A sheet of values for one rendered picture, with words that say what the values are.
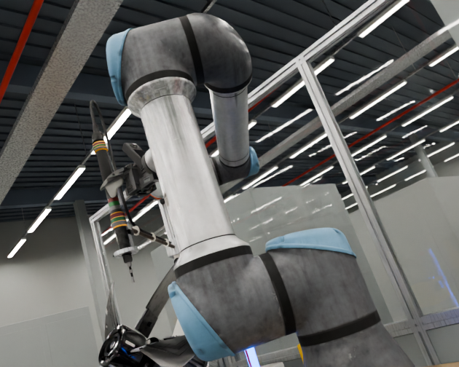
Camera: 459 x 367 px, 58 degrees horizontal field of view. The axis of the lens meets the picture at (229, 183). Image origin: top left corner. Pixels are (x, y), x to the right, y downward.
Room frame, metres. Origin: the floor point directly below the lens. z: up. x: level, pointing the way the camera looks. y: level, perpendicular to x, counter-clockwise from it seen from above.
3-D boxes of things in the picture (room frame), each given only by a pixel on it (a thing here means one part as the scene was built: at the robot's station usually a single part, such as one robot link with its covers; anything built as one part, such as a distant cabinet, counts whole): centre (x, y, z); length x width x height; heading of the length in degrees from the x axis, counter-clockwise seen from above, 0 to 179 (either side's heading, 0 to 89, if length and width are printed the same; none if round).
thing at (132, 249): (1.18, 0.35, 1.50); 0.09 x 0.07 x 0.10; 177
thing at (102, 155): (1.17, 0.35, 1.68); 0.03 x 0.03 x 0.21
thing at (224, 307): (0.60, 0.06, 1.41); 0.15 x 0.12 x 0.55; 96
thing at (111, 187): (1.11, 0.33, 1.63); 0.09 x 0.03 x 0.06; 73
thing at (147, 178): (1.08, 0.22, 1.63); 0.12 x 0.08 x 0.09; 52
